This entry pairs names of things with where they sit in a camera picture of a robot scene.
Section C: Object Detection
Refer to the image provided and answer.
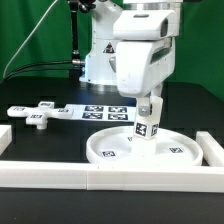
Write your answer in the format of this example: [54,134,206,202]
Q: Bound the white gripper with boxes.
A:
[113,10,176,117]

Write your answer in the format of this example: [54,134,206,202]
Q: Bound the white round table top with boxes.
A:
[86,126,203,167]

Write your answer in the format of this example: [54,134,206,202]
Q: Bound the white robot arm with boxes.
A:
[80,0,183,117]

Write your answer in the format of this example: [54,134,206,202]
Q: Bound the white sheet with markers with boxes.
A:
[65,104,136,122]

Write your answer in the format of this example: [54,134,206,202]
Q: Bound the white cross-shaped table base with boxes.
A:
[7,101,73,130]

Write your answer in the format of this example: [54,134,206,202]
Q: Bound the white U-shaped frame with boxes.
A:
[0,131,224,193]

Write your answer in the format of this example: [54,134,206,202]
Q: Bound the black cable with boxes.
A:
[0,60,74,84]

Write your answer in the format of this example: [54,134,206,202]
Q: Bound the grey cable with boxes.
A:
[2,0,60,79]

